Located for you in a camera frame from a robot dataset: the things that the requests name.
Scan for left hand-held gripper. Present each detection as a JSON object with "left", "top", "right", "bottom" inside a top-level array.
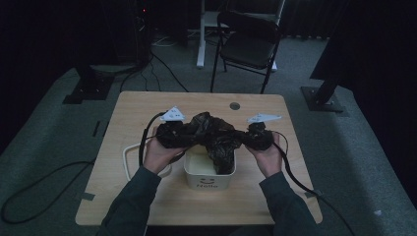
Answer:
[{"left": 154, "top": 105, "right": 187, "bottom": 149}]

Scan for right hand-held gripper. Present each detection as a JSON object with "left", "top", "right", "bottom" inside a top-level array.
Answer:
[{"left": 244, "top": 112, "right": 283, "bottom": 152}]

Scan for white bin rim ring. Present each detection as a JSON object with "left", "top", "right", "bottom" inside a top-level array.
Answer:
[{"left": 122, "top": 142, "right": 173, "bottom": 182}]

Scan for black trash bag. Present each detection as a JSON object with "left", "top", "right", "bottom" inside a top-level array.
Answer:
[{"left": 176, "top": 111, "right": 251, "bottom": 176}]

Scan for white square bin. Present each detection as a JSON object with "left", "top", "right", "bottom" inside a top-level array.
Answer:
[{"left": 183, "top": 145, "right": 237, "bottom": 192}]

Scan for person's right hand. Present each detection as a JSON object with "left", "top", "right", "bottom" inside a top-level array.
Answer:
[{"left": 246, "top": 132, "right": 281, "bottom": 179}]

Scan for person's left hand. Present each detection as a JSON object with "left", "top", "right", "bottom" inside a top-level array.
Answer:
[{"left": 143, "top": 135, "right": 189, "bottom": 176}]

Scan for black stand with bolted base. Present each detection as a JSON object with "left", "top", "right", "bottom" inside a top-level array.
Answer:
[{"left": 300, "top": 0, "right": 350, "bottom": 114}]

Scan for round grey stand base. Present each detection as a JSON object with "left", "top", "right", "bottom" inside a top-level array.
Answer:
[{"left": 89, "top": 63, "right": 140, "bottom": 75}]

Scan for black folding chair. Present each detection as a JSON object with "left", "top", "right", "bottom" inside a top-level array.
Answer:
[{"left": 209, "top": 10, "right": 283, "bottom": 95}]

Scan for black stand with square base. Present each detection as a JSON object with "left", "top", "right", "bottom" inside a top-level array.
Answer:
[{"left": 62, "top": 63, "right": 116, "bottom": 105}]

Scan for dark computer tower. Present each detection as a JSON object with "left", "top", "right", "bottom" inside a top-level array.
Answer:
[{"left": 131, "top": 0, "right": 155, "bottom": 67}]

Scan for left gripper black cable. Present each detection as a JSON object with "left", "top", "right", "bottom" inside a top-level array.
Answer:
[{"left": 138, "top": 111, "right": 167, "bottom": 167}]

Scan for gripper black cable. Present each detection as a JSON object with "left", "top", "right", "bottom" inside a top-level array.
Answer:
[
  {"left": 271, "top": 130, "right": 357, "bottom": 236},
  {"left": 138, "top": 111, "right": 167, "bottom": 167}
]

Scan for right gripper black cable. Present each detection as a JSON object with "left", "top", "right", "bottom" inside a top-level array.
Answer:
[{"left": 271, "top": 130, "right": 357, "bottom": 236}]

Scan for thin black floor cables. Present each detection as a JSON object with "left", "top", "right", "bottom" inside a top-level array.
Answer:
[{"left": 119, "top": 48, "right": 190, "bottom": 93}]

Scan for white desk frame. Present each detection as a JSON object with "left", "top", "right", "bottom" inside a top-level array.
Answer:
[{"left": 196, "top": 0, "right": 286, "bottom": 73}]

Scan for long black floor cable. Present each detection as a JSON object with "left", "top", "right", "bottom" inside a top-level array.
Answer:
[{"left": 0, "top": 159, "right": 96, "bottom": 225}]

